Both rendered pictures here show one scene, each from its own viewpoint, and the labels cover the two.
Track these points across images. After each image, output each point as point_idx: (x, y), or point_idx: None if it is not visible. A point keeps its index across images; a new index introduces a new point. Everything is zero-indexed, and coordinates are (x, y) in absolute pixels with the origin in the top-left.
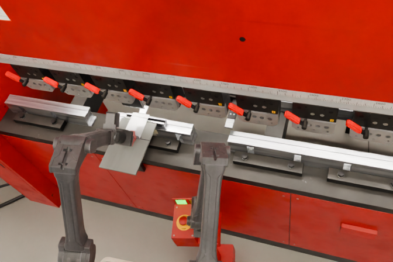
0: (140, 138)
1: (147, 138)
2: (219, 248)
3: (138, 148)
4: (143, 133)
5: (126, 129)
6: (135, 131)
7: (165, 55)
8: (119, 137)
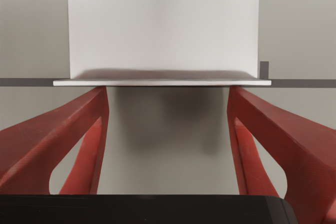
0: (264, 77)
1: (330, 64)
2: None
3: (278, 183)
4: (273, 12)
5: (229, 211)
6: (188, 9)
7: None
8: None
